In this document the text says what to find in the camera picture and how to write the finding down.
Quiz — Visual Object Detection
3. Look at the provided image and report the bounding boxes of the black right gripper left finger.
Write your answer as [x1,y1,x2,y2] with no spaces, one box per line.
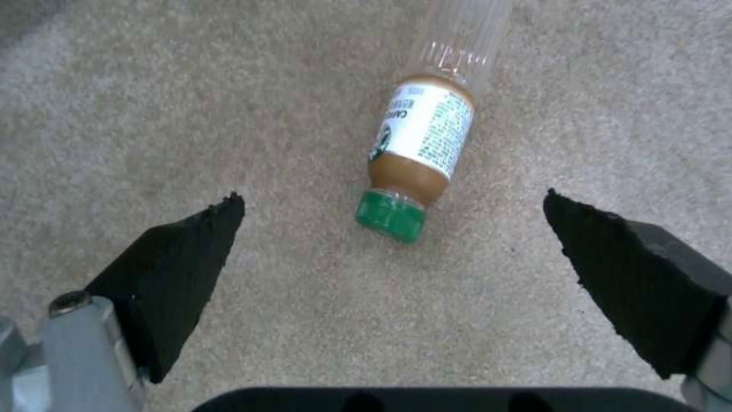
[0,193,246,412]

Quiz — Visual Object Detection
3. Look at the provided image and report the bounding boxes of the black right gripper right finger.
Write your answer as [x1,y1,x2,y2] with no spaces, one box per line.
[543,188,732,412]

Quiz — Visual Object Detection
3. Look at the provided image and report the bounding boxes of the brown drink bottle green cap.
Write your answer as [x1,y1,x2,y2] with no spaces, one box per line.
[353,73,477,245]

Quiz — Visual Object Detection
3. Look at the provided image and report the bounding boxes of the clear empty plastic bottle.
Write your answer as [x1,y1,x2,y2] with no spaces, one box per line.
[420,0,512,94]

